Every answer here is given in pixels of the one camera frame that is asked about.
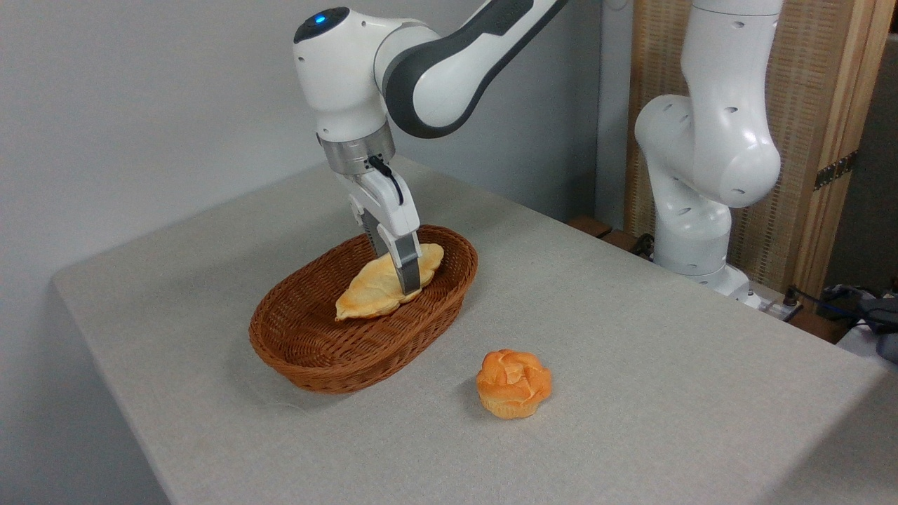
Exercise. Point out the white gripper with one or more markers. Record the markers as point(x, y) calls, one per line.
point(382, 203)

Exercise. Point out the long braided bread loaf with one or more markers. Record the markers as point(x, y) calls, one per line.
point(372, 291)

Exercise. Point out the black clamp at robot base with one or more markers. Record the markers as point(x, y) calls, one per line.
point(642, 245)

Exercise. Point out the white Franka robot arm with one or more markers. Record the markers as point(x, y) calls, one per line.
point(337, 70)

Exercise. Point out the round orange bread bun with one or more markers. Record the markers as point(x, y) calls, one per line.
point(513, 384)

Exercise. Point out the brown wicker oval basket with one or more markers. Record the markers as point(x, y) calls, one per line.
point(316, 337)

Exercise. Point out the grey tablecloth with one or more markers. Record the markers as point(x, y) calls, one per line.
point(631, 393)

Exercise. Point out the white power strip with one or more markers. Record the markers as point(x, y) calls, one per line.
point(775, 307)

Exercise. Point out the metal screen hinge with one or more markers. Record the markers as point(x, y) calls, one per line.
point(835, 170)

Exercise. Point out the grey blue bag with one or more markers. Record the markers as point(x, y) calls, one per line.
point(880, 312)

